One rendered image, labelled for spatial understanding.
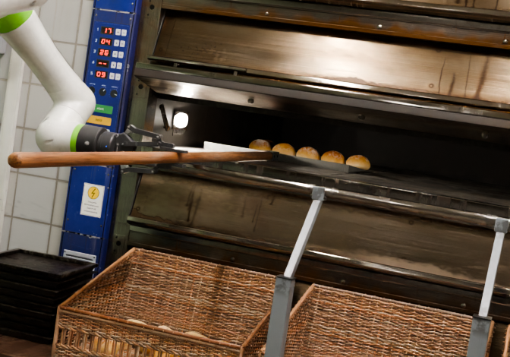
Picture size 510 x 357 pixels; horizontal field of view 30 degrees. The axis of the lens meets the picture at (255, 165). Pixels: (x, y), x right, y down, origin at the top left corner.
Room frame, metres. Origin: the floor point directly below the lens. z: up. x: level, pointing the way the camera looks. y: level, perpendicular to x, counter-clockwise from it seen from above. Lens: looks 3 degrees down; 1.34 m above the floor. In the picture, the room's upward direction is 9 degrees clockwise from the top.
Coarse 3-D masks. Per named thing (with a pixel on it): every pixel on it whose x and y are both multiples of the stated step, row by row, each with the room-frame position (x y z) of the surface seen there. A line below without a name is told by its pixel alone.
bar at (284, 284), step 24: (192, 168) 2.64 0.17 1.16; (216, 168) 2.63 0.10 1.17; (312, 192) 2.53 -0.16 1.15; (336, 192) 2.52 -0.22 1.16; (360, 192) 2.51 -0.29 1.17; (312, 216) 2.48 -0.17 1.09; (456, 216) 2.42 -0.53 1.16; (480, 216) 2.41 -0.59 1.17; (504, 216) 2.40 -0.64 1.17; (288, 264) 2.37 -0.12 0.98; (288, 288) 2.31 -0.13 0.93; (288, 312) 2.33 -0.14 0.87; (480, 312) 2.21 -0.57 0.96; (480, 336) 2.17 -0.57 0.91
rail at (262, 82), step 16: (144, 64) 2.96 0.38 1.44; (224, 80) 2.88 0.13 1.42; (240, 80) 2.86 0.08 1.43; (256, 80) 2.85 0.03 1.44; (352, 96) 2.76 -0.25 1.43; (368, 96) 2.74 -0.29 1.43; (384, 96) 2.73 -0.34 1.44; (464, 112) 2.66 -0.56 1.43; (480, 112) 2.65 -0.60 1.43; (496, 112) 2.64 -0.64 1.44
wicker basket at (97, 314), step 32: (128, 256) 3.01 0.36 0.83; (160, 256) 3.02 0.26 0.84; (96, 288) 2.82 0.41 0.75; (128, 288) 3.01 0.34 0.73; (160, 288) 2.99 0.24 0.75; (192, 288) 2.96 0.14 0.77; (224, 288) 2.94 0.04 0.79; (256, 288) 2.92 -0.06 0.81; (64, 320) 2.60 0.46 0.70; (96, 320) 2.58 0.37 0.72; (160, 320) 2.96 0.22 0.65; (192, 320) 2.94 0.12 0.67; (224, 320) 2.91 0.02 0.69; (256, 320) 2.89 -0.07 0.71; (64, 352) 2.60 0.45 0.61; (96, 352) 2.57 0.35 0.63; (128, 352) 2.55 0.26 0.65; (160, 352) 2.52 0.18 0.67; (192, 352) 2.50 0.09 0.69; (224, 352) 2.47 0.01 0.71; (256, 352) 2.59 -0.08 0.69
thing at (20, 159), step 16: (16, 160) 1.72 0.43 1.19; (32, 160) 1.75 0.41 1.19; (48, 160) 1.81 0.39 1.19; (64, 160) 1.87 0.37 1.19; (80, 160) 1.94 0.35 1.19; (96, 160) 2.01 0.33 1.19; (112, 160) 2.09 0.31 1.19; (128, 160) 2.17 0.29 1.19; (144, 160) 2.26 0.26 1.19; (160, 160) 2.36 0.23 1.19; (176, 160) 2.47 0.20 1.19; (192, 160) 2.58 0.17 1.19; (208, 160) 2.71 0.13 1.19; (224, 160) 2.86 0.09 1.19; (240, 160) 3.02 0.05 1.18
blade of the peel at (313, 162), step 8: (208, 144) 3.52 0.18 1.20; (216, 144) 3.51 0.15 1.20; (224, 144) 3.50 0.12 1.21; (280, 160) 3.44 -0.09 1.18; (288, 160) 3.43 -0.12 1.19; (296, 160) 3.42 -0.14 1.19; (304, 160) 3.41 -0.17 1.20; (312, 160) 3.41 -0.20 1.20; (320, 160) 3.40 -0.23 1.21; (328, 168) 3.39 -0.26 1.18; (336, 168) 3.38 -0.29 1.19; (344, 168) 3.37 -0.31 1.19; (352, 168) 3.44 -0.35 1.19
